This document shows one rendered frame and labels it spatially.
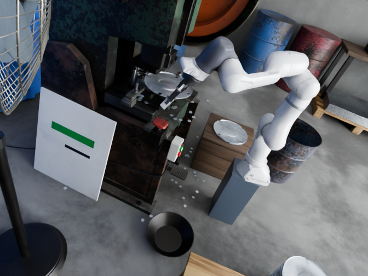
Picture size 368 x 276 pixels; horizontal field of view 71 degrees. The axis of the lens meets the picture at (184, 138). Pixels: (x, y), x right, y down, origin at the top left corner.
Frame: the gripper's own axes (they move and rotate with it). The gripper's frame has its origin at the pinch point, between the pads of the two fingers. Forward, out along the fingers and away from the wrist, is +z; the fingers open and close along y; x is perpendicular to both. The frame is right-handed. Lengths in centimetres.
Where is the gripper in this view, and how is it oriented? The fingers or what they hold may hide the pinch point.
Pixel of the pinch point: (166, 102)
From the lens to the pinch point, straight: 118.8
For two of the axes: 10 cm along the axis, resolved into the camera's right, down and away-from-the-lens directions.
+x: -7.0, -7.0, -1.4
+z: -6.1, 5.0, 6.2
